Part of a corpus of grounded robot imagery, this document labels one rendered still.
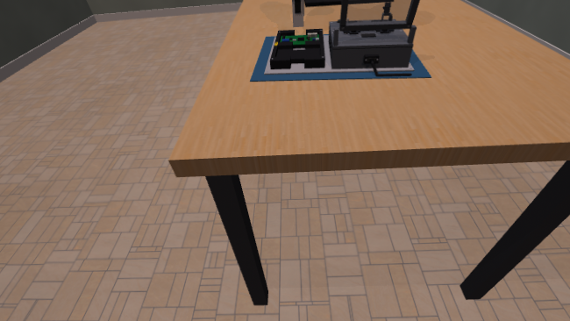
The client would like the green circuit board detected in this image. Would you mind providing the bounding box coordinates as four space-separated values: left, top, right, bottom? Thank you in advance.
280 32 319 45

